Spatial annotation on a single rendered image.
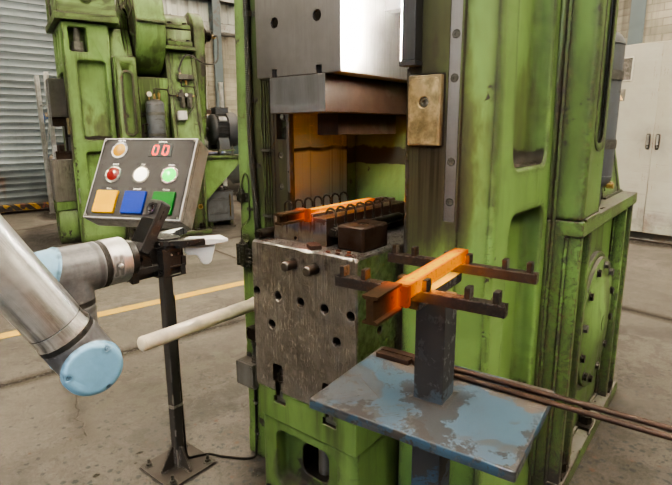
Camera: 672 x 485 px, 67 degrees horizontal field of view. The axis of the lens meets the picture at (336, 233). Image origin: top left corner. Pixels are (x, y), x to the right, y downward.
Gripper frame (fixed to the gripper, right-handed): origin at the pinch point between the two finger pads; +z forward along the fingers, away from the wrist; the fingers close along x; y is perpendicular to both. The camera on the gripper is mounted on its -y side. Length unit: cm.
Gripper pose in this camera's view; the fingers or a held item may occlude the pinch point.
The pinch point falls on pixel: (207, 231)
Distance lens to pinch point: 118.4
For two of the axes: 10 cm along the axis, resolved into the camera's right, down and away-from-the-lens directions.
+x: 7.8, 1.2, -6.1
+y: 0.1, 9.8, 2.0
